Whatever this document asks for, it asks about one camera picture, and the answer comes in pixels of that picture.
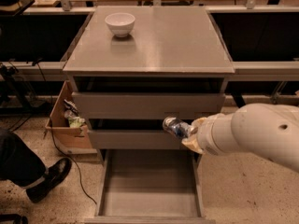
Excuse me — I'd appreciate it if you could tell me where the grey top drawer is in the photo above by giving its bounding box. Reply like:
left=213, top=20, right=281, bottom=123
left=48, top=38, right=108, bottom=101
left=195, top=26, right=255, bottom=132
left=72, top=92, right=225, bottom=119

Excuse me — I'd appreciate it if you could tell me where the dark trouser leg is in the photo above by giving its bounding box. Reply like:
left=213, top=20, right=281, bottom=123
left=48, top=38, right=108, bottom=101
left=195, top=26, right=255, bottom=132
left=0, top=128, right=48, bottom=189

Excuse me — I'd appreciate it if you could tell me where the grey drawer cabinet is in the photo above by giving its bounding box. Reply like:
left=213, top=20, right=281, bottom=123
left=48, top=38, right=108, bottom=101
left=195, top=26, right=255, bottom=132
left=64, top=7, right=235, bottom=151

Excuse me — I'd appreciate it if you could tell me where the silver redbull can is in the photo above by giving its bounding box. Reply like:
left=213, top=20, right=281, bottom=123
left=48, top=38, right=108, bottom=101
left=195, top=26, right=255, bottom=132
left=163, top=117, right=195, bottom=140

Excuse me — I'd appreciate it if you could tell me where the white ceramic bowl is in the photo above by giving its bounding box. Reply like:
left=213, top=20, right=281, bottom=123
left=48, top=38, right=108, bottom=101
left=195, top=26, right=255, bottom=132
left=105, top=12, right=135, bottom=37

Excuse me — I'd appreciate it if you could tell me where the grey middle drawer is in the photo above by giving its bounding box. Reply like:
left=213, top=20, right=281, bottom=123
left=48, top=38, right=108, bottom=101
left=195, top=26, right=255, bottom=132
left=88, top=130, right=186, bottom=150

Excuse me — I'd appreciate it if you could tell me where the brown cardboard box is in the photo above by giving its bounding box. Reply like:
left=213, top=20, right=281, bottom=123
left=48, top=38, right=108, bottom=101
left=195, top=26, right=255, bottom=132
left=45, top=81, right=96, bottom=154

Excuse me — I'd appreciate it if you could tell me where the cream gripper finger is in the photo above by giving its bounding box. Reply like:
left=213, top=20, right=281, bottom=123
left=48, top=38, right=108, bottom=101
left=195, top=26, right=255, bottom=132
left=182, top=136, right=204, bottom=154
left=192, top=117, right=206, bottom=128

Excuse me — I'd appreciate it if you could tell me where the grey open bottom drawer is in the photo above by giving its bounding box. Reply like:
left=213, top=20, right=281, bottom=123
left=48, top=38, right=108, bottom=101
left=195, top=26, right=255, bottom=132
left=84, top=149, right=216, bottom=224

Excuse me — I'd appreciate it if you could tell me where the crumpled trash in box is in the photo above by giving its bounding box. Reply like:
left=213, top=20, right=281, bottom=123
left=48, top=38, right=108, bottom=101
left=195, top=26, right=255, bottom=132
left=64, top=99, right=85, bottom=128

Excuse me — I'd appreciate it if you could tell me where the black leather shoe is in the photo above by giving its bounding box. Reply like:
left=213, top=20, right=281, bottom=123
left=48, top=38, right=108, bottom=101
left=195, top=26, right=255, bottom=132
left=26, top=158, right=72, bottom=203

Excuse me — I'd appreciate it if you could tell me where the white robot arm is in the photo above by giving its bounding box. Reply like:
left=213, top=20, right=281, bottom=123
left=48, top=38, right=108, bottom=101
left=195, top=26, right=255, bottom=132
left=182, top=104, right=299, bottom=172

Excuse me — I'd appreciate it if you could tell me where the long metal workbench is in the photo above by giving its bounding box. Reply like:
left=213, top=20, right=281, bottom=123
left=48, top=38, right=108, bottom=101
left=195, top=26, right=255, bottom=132
left=1, top=7, right=298, bottom=82

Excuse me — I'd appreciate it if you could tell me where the black floor cable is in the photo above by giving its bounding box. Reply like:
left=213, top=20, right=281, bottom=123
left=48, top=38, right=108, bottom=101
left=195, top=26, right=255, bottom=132
left=34, top=63, right=98, bottom=205

